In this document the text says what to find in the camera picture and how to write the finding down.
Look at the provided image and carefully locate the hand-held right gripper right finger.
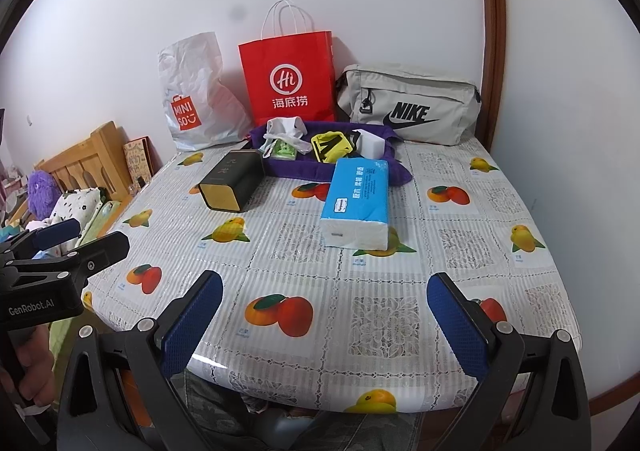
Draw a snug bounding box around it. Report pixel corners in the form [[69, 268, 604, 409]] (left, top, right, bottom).
[[426, 272, 593, 451]]

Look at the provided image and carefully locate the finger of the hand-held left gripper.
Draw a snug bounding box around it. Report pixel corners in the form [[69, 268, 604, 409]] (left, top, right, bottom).
[[0, 218, 81, 264], [12, 231, 130, 283]]

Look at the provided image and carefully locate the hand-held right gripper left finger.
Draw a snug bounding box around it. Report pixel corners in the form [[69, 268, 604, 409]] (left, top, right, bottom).
[[56, 270, 251, 451]]

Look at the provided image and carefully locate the purple cloth tray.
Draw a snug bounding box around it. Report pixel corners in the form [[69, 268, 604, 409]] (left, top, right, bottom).
[[248, 120, 413, 188]]

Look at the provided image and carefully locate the white sponge block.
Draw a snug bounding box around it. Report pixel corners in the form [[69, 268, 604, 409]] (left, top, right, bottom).
[[352, 128, 386, 156]]

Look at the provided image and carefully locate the white tissue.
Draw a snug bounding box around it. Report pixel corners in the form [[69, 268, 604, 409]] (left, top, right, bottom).
[[262, 130, 312, 154]]

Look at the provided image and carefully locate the yellow-green cloth pouch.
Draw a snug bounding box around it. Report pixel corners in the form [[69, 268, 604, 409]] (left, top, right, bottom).
[[311, 131, 356, 164]]

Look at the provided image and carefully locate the person's left hand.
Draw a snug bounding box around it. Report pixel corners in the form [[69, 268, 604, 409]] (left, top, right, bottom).
[[15, 325, 57, 406]]

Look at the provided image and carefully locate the white dotted pillow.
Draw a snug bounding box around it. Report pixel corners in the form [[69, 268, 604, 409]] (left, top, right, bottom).
[[47, 187, 106, 233]]

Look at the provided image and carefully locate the light green cushion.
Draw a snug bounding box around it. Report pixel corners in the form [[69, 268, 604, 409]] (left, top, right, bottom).
[[77, 200, 123, 244]]

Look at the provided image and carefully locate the purple plush toy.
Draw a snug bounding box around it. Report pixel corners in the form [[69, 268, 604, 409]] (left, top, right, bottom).
[[27, 170, 61, 219]]

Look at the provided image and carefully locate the light green bedsheet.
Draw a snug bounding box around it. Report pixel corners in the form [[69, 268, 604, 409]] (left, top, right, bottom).
[[47, 318, 77, 367]]

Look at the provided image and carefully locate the wooden headboard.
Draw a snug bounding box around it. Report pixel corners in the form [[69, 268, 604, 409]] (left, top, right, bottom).
[[34, 121, 132, 202]]

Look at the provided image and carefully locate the fruit print tablecloth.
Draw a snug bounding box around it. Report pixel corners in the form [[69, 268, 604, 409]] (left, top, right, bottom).
[[82, 138, 583, 414]]

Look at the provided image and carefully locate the brown patterned book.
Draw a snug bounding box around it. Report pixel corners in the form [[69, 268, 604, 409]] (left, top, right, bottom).
[[123, 136, 153, 179]]

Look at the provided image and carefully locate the dark green rectangular box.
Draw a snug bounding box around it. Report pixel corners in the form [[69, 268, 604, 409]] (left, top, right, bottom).
[[198, 149, 267, 212]]

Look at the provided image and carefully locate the blue tissue pack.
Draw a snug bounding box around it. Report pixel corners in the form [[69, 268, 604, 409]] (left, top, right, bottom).
[[320, 158, 391, 252]]

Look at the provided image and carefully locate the white plastic shopping bag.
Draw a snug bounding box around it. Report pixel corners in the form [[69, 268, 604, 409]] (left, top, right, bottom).
[[158, 31, 253, 152]]

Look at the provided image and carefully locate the grey waist bag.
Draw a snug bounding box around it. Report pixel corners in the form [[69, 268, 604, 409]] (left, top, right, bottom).
[[335, 63, 482, 146]]

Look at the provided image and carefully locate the red paper bag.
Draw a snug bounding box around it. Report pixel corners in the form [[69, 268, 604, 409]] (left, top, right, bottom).
[[238, 0, 337, 128]]

